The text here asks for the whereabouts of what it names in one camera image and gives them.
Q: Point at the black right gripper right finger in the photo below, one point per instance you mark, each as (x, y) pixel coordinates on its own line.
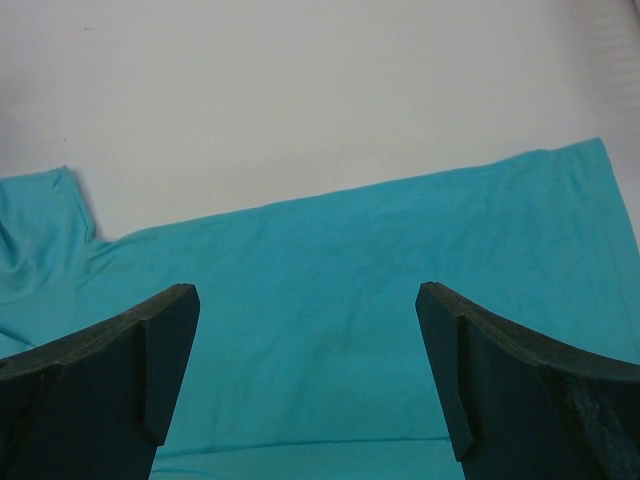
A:
(521, 405)

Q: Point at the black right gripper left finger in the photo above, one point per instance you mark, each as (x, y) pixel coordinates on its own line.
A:
(98, 403)

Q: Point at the turquoise t shirt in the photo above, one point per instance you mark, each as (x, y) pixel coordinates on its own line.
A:
(308, 362)

